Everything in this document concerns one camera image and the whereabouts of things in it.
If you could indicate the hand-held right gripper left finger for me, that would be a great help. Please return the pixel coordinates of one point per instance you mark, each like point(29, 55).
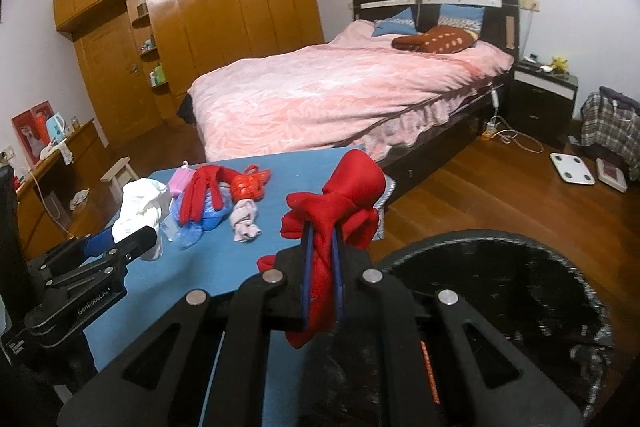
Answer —
point(306, 287)

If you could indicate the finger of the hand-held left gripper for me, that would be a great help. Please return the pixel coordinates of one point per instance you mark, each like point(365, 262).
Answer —
point(100, 243)
point(135, 244)

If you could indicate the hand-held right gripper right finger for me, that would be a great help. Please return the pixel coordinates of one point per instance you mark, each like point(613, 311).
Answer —
point(340, 287)

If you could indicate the pink cloth item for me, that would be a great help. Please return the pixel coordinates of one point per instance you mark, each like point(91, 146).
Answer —
point(179, 182)

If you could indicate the blue plastic bag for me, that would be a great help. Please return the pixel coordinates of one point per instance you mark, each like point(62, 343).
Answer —
point(210, 219)

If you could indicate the red knit glove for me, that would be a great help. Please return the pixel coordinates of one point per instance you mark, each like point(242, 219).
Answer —
point(200, 192)

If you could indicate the red fleece cloth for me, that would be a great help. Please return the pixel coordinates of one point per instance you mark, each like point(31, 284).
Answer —
point(355, 187)

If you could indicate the black trash bin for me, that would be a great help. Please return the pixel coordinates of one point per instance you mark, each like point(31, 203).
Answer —
point(525, 307)

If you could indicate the white cloth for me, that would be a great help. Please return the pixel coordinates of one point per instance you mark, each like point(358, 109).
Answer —
point(140, 207)

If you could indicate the white rag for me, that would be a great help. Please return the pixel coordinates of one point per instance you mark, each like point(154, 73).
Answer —
point(80, 199)

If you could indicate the blue table cloth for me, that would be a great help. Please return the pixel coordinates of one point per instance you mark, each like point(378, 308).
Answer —
point(210, 267)

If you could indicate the wooden stool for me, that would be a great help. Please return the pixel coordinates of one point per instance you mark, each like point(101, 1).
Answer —
point(120, 167)

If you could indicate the grey sock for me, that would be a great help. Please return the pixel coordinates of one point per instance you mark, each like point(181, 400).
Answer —
point(245, 222)

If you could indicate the wooden desk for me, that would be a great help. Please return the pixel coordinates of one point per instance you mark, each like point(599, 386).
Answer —
point(85, 142)

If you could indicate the grey patterned cloth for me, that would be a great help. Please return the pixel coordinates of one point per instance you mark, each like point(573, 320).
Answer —
point(387, 194)

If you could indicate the orange-red knit item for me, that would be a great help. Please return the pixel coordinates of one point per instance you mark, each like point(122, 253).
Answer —
point(247, 189)

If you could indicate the light blue kettle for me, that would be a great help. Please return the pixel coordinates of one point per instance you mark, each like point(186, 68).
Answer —
point(56, 129)

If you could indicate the red framed picture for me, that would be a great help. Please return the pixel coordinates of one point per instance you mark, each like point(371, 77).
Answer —
point(30, 127)

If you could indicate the pink blanket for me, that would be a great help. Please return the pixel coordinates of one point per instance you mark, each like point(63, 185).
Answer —
point(325, 97)

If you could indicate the power strip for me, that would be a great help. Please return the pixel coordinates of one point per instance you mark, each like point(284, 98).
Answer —
point(490, 130)

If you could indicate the wooden wardrobe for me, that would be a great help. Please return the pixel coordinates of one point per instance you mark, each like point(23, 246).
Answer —
point(240, 7)

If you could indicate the white bathroom scale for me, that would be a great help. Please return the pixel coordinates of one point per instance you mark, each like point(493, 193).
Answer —
point(572, 168)

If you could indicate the brown dotted pillow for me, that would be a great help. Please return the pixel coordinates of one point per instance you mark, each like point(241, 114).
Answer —
point(440, 41)

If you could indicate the dark nightstand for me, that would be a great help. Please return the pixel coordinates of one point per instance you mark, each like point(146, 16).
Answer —
point(540, 112)

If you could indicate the blue pillow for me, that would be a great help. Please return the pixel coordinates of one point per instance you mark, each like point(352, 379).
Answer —
point(460, 17)
point(397, 24)

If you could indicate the dark wooden bed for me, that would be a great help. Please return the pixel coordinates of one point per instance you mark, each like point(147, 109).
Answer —
point(427, 14)

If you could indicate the scale with red top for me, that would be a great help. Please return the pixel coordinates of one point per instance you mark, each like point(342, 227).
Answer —
point(611, 174)

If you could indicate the plaid cloth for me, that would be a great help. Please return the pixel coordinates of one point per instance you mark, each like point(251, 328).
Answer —
point(610, 132)

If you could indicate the yellow plush toy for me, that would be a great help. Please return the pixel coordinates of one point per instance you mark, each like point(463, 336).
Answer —
point(559, 64)

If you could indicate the dark bag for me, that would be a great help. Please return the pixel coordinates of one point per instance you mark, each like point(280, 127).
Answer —
point(622, 99)

